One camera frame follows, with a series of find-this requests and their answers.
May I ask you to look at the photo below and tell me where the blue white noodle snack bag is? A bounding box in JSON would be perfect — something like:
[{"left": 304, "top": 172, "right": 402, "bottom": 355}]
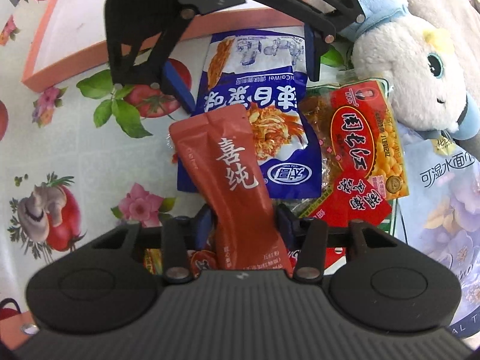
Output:
[{"left": 194, "top": 29, "right": 322, "bottom": 199}]

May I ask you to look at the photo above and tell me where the red yellow tofu snack pack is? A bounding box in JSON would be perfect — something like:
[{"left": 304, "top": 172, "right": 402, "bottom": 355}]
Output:
[{"left": 299, "top": 80, "right": 411, "bottom": 229}]

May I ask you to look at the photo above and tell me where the dark red sachet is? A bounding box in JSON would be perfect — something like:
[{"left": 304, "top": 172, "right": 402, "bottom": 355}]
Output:
[{"left": 169, "top": 105, "right": 293, "bottom": 275}]

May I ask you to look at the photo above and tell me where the red label spicy strip pack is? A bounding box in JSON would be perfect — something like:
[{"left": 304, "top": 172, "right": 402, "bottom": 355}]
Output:
[{"left": 142, "top": 246, "right": 219, "bottom": 278}]

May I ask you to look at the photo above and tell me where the pink box lid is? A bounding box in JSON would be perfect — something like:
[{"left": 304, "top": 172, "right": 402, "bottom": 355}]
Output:
[{"left": 21, "top": 0, "right": 300, "bottom": 93}]

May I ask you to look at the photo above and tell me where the fruit print bed sheet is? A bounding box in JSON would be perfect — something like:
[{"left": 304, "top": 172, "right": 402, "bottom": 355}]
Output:
[{"left": 1, "top": 0, "right": 203, "bottom": 306}]

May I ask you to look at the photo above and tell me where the white blue plush toy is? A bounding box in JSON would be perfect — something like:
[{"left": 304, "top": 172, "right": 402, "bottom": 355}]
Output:
[{"left": 341, "top": 0, "right": 479, "bottom": 141}]

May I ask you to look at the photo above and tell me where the blue floral tissue pack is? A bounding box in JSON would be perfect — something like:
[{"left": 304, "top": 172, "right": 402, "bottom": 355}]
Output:
[{"left": 394, "top": 126, "right": 479, "bottom": 338}]

